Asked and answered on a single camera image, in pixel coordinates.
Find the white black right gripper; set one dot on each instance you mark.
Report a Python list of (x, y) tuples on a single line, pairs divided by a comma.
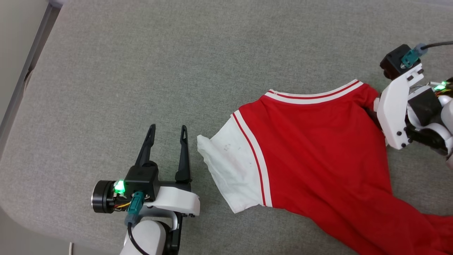
[(394, 113)]

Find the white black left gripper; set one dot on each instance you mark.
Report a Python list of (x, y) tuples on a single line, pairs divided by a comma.
[(177, 200)]

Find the red and white shirt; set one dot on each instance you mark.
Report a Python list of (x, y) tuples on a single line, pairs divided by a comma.
[(318, 148)]

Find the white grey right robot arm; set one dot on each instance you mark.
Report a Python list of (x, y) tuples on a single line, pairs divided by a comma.
[(447, 113)]

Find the grey fabric sofa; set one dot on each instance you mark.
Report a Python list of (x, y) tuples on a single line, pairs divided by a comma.
[(177, 71)]

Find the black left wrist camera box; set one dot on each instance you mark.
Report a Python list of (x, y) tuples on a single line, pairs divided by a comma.
[(141, 177)]

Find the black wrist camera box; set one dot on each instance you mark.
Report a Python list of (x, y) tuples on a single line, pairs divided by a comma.
[(141, 177), (393, 62)]

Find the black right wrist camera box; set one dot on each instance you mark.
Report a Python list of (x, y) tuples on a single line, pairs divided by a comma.
[(393, 62)]

